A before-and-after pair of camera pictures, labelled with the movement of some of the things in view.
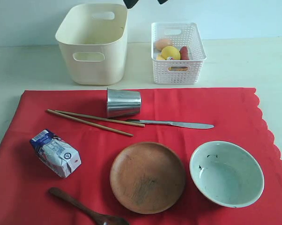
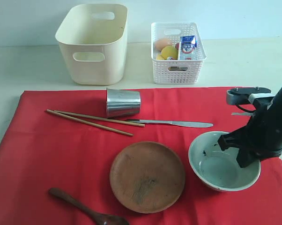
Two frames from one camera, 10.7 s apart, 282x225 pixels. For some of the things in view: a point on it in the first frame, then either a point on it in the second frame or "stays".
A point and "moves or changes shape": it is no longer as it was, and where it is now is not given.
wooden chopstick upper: x=100 y=118 stays
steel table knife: x=181 y=124 stays
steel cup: x=122 y=102 stays
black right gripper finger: x=129 y=3 to x=244 y=158
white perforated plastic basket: x=178 y=72 stays
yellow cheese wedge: x=160 y=57 stays
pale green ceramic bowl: x=226 y=174 moves or changes shape
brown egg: x=160 y=43 stays
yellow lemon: x=170 y=51 stays
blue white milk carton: x=57 y=155 to x=188 y=46
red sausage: x=184 y=53 to x=177 y=46
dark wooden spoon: x=99 y=220 stays
